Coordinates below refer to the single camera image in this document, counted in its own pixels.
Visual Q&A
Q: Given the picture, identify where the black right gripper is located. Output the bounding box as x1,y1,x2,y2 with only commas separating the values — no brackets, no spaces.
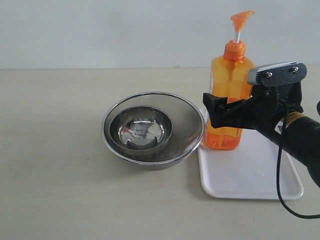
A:
202,83,304,145

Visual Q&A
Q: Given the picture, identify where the orange pump soap bottle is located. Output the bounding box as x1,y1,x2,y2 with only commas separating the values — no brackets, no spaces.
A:
204,10,255,151

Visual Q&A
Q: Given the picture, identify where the large steel mesh strainer bowl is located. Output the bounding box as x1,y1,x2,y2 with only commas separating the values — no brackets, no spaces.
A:
100,91,205,171

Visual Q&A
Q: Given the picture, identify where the small stainless steel bowl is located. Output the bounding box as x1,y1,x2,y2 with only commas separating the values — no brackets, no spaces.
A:
108,105,173,155

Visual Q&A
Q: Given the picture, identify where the white plastic tray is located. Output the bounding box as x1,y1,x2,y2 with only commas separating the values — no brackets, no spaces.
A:
197,105,304,200

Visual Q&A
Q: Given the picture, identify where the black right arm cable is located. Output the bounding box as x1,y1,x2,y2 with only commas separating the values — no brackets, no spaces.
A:
275,99,320,219

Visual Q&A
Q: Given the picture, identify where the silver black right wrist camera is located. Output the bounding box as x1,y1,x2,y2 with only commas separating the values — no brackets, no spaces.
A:
247,61,307,88

